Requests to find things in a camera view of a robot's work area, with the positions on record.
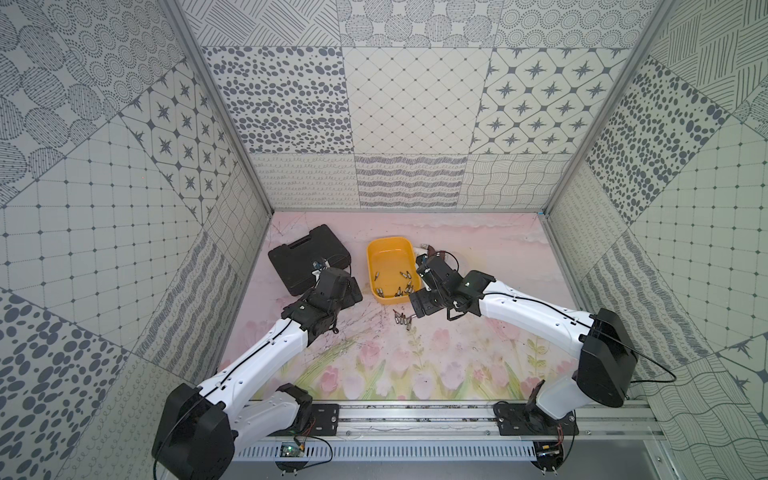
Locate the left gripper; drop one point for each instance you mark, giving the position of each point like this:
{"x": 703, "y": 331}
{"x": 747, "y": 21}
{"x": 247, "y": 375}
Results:
{"x": 327, "y": 271}

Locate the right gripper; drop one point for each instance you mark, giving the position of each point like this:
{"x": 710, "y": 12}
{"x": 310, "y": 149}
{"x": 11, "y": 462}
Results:
{"x": 427, "y": 307}

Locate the yellow plastic storage box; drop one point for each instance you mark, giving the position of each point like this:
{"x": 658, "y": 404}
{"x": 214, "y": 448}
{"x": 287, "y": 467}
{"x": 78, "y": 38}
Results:
{"x": 392, "y": 270}

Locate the pile of silver bits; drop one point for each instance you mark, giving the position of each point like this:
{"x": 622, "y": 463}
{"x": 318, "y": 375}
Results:
{"x": 403, "y": 319}

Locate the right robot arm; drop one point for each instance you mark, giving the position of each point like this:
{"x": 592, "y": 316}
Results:
{"x": 605, "y": 354}

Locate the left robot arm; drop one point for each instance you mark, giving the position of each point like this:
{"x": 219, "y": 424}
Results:
{"x": 203, "y": 427}

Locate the black plastic tool case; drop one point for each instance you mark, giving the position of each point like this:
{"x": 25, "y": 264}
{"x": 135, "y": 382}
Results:
{"x": 293, "y": 262}

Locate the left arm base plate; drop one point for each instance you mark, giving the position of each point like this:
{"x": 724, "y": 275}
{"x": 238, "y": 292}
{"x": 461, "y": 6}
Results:
{"x": 319, "y": 420}

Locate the aluminium rail frame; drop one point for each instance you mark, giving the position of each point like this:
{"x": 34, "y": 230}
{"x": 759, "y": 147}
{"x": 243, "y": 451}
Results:
{"x": 448, "y": 420}

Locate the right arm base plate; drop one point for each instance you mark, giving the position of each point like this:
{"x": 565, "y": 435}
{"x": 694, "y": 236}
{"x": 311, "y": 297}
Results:
{"x": 517, "y": 419}

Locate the white slotted cable duct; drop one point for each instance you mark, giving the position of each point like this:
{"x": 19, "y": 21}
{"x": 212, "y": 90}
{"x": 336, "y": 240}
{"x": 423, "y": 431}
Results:
{"x": 351, "y": 451}

